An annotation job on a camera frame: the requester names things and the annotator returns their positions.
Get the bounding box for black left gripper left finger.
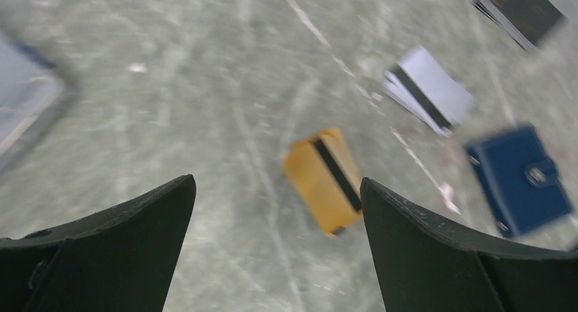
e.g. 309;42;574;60
1;174;196;311

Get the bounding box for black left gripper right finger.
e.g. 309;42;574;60
361;178;577;311

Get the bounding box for blue leather card holder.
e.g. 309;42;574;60
466;124;573;238

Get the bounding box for gold card stack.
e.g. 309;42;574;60
283;127;362;237

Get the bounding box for white card stack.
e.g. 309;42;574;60
383;46;475;137

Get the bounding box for black card stack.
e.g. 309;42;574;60
472;0;566;51

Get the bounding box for clear plastic screw box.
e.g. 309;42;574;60
1;31;76;174

